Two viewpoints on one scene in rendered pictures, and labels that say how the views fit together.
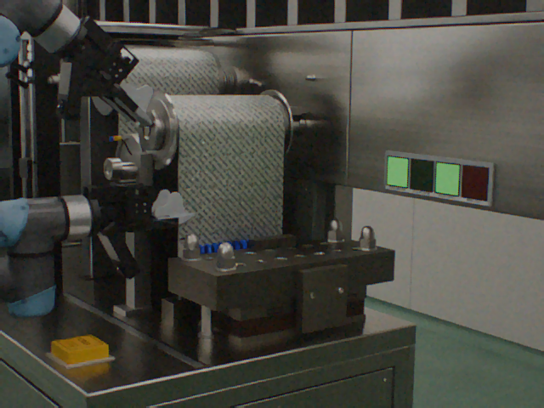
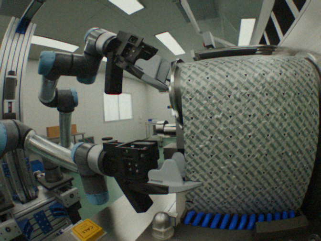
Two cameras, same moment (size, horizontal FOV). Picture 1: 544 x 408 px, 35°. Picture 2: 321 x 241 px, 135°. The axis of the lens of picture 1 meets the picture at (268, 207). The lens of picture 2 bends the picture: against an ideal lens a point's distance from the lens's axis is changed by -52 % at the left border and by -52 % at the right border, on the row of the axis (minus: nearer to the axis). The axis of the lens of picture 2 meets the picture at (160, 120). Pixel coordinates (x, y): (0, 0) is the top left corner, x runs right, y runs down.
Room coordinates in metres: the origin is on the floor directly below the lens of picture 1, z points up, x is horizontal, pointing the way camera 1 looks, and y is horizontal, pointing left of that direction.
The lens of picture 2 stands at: (1.45, -0.01, 1.22)
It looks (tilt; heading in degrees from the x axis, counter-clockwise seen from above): 3 degrees down; 63
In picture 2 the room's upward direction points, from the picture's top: 4 degrees counter-clockwise
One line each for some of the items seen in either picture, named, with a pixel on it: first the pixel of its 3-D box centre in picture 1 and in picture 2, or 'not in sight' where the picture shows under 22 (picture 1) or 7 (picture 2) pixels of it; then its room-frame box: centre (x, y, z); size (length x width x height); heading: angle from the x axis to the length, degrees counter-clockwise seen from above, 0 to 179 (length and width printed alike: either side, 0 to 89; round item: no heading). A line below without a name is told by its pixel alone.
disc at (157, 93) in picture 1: (157, 129); (185, 94); (1.62, 0.21, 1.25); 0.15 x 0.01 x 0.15; 36
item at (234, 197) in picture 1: (232, 202); (254, 175); (1.64, 0.07, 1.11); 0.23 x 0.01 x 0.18; 126
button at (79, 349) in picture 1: (80, 349); (87, 231); (1.35, 0.30, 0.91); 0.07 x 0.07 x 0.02; 36
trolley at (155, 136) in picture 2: not in sight; (154, 132); (3.55, 4.66, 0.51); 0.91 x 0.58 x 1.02; 60
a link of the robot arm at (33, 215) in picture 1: (29, 223); (88, 157); (1.41, 0.39, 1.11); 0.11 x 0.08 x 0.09; 126
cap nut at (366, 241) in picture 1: (367, 237); not in sight; (1.63, -0.19, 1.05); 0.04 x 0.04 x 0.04
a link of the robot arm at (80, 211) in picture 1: (73, 217); (105, 159); (1.46, 0.33, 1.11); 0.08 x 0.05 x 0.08; 36
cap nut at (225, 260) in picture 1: (225, 255); not in sight; (1.44, 0.07, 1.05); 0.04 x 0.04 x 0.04
